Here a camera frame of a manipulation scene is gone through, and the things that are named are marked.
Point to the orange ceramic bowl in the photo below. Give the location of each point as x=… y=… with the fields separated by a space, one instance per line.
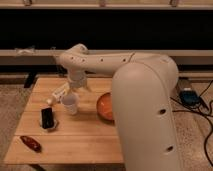
x=104 y=107

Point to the small round saucer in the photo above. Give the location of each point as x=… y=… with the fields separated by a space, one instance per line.
x=50 y=127

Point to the white plastic cup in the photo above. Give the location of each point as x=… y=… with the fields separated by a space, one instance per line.
x=70 y=102

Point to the black rectangular object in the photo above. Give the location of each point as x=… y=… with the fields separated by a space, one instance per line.
x=47 y=116

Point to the blue device on floor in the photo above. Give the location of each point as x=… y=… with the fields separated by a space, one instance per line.
x=189 y=97

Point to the white horizontal rail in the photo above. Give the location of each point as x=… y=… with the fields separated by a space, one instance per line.
x=46 y=57

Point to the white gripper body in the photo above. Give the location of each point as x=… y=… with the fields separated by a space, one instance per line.
x=77 y=79

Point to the dark red snack packet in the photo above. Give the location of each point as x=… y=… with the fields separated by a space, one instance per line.
x=31 y=143

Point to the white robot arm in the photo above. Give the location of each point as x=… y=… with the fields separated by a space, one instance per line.
x=141 y=87

